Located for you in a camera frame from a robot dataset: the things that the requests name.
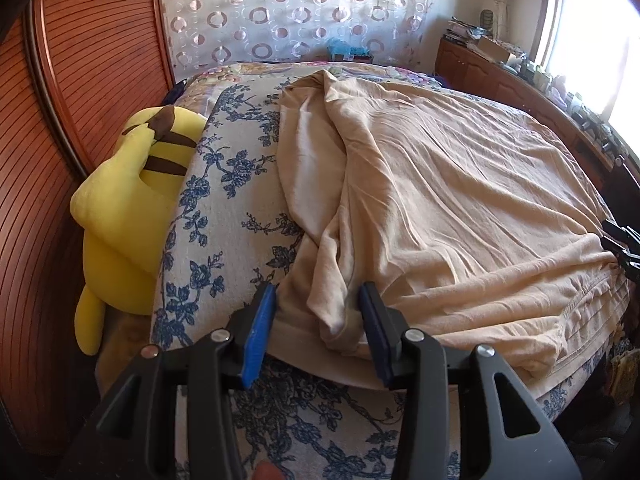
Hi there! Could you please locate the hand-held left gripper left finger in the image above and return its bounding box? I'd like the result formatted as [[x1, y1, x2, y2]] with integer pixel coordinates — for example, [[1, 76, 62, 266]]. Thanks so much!
[[55, 282, 277, 480]]

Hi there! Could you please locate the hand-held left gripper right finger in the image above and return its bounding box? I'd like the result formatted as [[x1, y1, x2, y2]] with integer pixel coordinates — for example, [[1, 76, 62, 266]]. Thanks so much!
[[359, 281, 583, 480]]

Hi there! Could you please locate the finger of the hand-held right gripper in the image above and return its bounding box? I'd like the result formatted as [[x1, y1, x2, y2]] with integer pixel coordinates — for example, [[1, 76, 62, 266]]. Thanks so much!
[[600, 219, 640, 283], [612, 155, 640, 197]]

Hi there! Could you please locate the beige printed t-shirt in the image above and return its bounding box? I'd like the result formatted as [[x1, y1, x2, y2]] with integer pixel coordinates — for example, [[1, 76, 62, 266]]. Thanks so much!
[[272, 69, 632, 402]]

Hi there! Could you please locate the yellow patterned cloth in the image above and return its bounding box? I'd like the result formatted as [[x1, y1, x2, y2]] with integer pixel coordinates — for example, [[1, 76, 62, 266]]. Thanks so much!
[[607, 337, 640, 398]]

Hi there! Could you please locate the blue floral bedsheet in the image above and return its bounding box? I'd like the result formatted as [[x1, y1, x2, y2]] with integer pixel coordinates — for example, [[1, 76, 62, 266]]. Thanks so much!
[[150, 62, 621, 480]]

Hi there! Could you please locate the bright window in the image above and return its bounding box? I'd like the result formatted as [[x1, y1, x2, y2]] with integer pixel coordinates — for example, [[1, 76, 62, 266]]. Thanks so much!
[[530, 0, 640, 132]]

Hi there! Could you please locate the clutter of dresser-top things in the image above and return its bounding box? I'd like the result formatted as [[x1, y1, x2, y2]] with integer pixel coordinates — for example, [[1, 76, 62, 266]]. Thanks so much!
[[442, 7, 640, 157]]

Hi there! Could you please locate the wooden dresser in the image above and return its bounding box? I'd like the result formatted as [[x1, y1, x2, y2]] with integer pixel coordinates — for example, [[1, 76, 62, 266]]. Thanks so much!
[[434, 37, 640, 187]]

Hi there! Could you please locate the yellow plush toy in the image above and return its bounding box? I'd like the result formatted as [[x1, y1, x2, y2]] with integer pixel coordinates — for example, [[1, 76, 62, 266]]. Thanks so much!
[[70, 105, 209, 357]]

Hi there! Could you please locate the light blue box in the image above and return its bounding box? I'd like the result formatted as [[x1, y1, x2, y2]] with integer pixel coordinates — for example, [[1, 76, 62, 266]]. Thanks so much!
[[327, 39, 372, 64]]

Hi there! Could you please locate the white curtain with circles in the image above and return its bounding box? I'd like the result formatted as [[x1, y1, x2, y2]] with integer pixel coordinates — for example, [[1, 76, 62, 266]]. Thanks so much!
[[157, 0, 447, 74]]

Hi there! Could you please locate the wooden slatted headboard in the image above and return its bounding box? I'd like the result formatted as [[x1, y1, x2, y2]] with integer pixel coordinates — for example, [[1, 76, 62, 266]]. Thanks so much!
[[0, 0, 177, 461]]

